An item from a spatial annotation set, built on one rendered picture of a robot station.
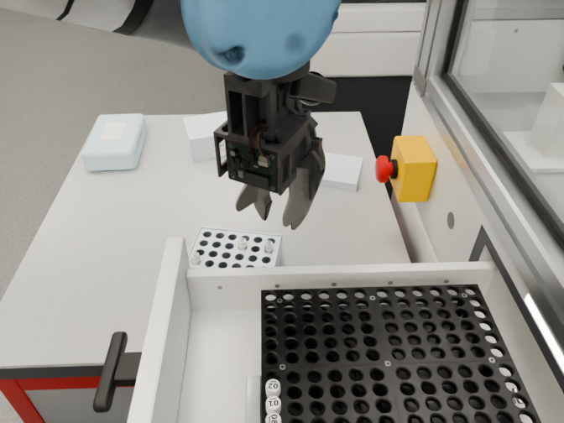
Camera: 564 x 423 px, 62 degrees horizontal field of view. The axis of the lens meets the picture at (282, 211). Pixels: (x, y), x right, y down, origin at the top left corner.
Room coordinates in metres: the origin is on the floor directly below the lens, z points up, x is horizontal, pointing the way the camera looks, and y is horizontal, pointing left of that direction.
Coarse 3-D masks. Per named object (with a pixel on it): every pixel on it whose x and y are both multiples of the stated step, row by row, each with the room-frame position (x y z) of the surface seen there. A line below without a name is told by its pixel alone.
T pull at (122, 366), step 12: (120, 336) 0.25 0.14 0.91; (108, 348) 0.24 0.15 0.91; (120, 348) 0.24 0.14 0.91; (108, 360) 0.23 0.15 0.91; (120, 360) 0.23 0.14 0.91; (132, 360) 0.23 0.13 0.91; (108, 372) 0.22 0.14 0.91; (120, 372) 0.22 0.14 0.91; (132, 372) 0.22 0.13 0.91; (108, 384) 0.21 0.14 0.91; (120, 384) 0.21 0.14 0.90; (132, 384) 0.21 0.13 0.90; (96, 396) 0.20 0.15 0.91; (108, 396) 0.20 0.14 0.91; (96, 408) 0.19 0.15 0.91; (108, 408) 0.19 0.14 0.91
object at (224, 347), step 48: (192, 288) 0.34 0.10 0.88; (240, 288) 0.34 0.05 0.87; (288, 288) 0.34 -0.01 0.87; (480, 288) 0.35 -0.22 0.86; (192, 336) 0.31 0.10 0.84; (240, 336) 0.31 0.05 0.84; (528, 336) 0.27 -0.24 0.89; (192, 384) 0.25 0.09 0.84; (240, 384) 0.25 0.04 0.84; (528, 384) 0.24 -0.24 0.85
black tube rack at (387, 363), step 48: (336, 288) 0.32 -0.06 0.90; (384, 288) 0.32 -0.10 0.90; (432, 288) 0.32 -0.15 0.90; (288, 336) 0.26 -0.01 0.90; (336, 336) 0.26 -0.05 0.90; (384, 336) 0.26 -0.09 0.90; (432, 336) 0.26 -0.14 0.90; (480, 336) 0.26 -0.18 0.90; (288, 384) 0.21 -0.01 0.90; (336, 384) 0.21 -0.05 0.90; (384, 384) 0.21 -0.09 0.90; (432, 384) 0.21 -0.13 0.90; (480, 384) 0.21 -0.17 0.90
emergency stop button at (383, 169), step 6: (384, 156) 0.57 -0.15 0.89; (378, 162) 0.56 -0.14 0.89; (384, 162) 0.56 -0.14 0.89; (390, 162) 0.57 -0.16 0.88; (378, 168) 0.56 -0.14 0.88; (384, 168) 0.55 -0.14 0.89; (390, 168) 0.56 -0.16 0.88; (378, 174) 0.55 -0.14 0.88; (384, 174) 0.55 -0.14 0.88; (390, 174) 0.55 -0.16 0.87; (378, 180) 0.55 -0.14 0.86; (384, 180) 0.55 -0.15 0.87
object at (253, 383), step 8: (248, 376) 0.25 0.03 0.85; (256, 376) 0.25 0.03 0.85; (248, 384) 0.24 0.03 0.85; (256, 384) 0.24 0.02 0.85; (248, 392) 0.23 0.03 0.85; (256, 392) 0.23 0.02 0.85; (248, 400) 0.23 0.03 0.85; (256, 400) 0.23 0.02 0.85; (248, 408) 0.22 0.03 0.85; (256, 408) 0.22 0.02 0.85; (248, 416) 0.21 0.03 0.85; (256, 416) 0.21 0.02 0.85
